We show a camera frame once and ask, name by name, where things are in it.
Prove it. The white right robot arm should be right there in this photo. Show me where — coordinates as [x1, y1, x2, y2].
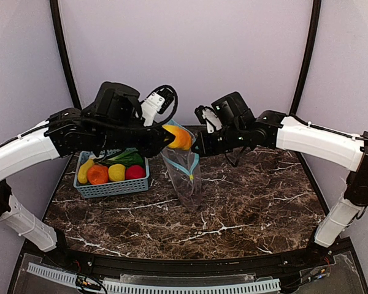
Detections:
[191, 92, 368, 248]

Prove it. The black front rail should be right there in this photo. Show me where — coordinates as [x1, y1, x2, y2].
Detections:
[43, 249, 326, 277]

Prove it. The white garlic bulb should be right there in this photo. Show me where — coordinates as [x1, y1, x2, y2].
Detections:
[94, 150, 144, 168]

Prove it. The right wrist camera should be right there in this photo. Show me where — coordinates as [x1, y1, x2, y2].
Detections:
[194, 105, 222, 134]

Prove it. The clear zip top bag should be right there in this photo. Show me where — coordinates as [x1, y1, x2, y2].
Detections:
[161, 120, 202, 211]

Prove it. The red apple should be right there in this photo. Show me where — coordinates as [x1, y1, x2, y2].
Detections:
[125, 165, 146, 180]

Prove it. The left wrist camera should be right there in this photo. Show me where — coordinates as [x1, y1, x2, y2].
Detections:
[140, 85, 178, 128]

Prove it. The yellow lemon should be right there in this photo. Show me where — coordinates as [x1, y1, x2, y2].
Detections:
[108, 164, 126, 182]

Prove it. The yellow pear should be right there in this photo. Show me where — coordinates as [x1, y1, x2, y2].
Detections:
[77, 159, 94, 184]

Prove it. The yellow mango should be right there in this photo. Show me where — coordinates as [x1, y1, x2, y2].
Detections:
[163, 124, 192, 151]

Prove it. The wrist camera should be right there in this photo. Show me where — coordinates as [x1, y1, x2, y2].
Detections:
[194, 105, 222, 134]
[140, 85, 178, 128]

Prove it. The orange fruit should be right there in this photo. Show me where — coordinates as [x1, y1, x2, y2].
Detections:
[87, 165, 109, 185]

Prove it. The light blue cable duct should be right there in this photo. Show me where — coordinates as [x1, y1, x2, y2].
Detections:
[27, 262, 282, 294]

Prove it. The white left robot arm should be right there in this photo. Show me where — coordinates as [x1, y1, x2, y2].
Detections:
[0, 81, 178, 252]

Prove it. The light blue plastic basket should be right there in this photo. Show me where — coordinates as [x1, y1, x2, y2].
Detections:
[73, 158, 150, 198]

